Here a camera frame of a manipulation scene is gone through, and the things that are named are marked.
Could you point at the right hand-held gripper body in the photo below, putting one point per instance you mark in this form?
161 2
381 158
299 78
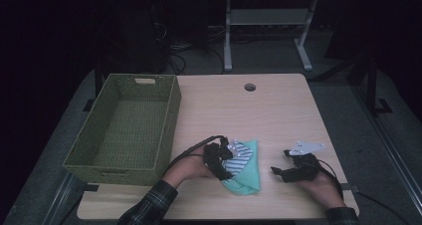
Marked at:
305 170

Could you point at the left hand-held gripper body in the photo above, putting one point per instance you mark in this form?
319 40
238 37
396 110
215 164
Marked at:
219 150

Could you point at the mint green striped garment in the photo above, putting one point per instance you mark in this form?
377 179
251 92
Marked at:
250 175

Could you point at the person's right hand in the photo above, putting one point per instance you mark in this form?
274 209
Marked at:
323 191

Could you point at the person's left hand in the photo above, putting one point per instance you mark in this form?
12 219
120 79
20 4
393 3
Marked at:
189 167

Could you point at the green woven basket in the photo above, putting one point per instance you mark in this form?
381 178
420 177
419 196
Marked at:
132 132

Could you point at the dark metal stand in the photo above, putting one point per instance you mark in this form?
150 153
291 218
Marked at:
373 85

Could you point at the grey metal floor rail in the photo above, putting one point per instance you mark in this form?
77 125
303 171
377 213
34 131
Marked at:
391 152
61 198

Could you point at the white metal frame table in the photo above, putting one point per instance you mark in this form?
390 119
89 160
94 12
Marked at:
265 16

